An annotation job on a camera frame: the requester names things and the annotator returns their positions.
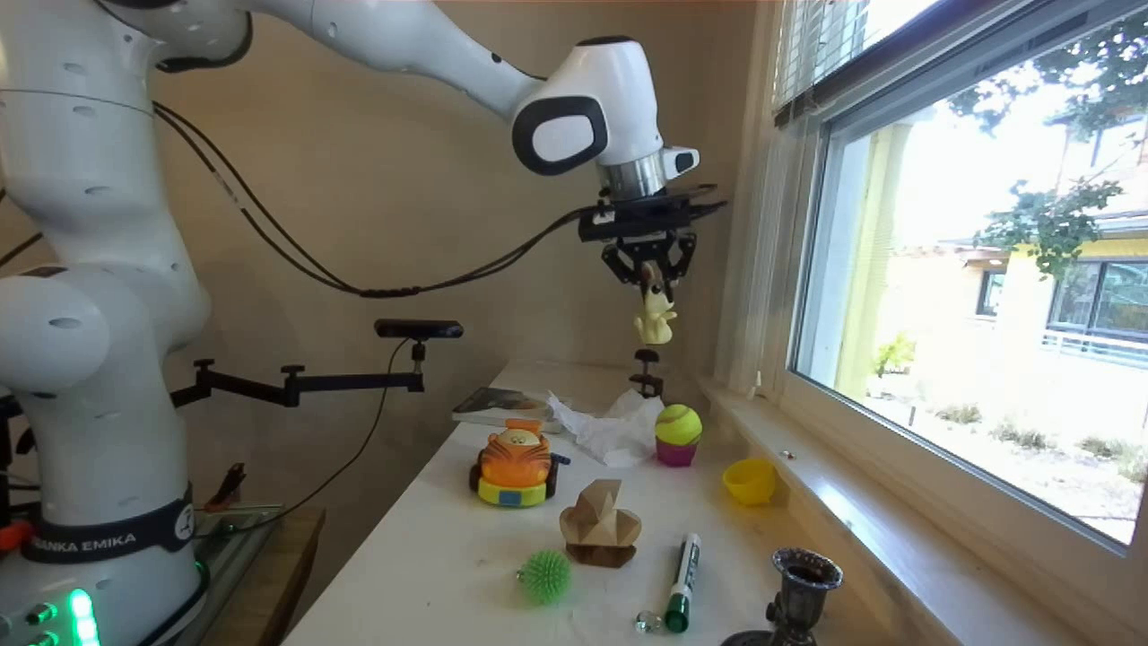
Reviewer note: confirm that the orange toy car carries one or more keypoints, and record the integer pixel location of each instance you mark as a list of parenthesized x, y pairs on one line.
[(513, 468)]

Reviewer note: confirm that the marker pen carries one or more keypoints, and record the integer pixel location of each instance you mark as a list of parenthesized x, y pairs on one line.
[(682, 578)]

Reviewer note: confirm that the black stereo camera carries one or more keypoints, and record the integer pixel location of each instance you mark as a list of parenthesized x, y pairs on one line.
[(416, 327)]

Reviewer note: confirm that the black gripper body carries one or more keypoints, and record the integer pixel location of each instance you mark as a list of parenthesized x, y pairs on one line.
[(663, 221)]

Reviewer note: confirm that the small clear object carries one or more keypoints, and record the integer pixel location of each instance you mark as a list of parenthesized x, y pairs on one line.
[(648, 621)]

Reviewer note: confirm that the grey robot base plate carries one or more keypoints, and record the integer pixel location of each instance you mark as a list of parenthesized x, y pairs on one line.
[(233, 550)]

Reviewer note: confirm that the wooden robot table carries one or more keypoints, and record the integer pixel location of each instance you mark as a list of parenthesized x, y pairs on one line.
[(282, 574)]

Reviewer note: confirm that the yellow-green tennis ball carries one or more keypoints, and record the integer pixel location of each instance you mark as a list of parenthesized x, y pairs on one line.
[(678, 423)]

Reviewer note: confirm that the white crumpled cloth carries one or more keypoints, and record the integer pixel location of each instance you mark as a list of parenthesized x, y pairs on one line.
[(609, 432)]

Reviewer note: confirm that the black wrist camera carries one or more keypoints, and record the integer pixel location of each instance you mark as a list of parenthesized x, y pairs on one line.
[(608, 224)]

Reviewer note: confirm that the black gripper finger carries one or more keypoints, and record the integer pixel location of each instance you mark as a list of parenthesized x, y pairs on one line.
[(623, 262), (682, 261)]

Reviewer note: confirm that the white framed window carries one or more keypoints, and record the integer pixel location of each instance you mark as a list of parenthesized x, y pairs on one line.
[(990, 360)]

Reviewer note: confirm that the green fuzzy ball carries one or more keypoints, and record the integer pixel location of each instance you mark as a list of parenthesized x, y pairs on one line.
[(545, 578)]

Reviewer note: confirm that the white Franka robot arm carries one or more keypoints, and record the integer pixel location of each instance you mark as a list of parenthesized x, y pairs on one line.
[(95, 237)]

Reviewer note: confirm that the black cup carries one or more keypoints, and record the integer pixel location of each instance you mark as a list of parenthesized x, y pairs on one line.
[(796, 586)]

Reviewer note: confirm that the window blind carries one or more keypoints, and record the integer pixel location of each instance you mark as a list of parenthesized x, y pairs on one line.
[(825, 47)]

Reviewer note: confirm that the small yellow bowl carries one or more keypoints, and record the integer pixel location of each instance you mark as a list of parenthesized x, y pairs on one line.
[(751, 482)]

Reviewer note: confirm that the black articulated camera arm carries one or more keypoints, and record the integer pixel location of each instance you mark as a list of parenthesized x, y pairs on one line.
[(345, 382)]

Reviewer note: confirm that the small pink cup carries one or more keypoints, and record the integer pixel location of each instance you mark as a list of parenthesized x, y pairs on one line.
[(674, 453)]

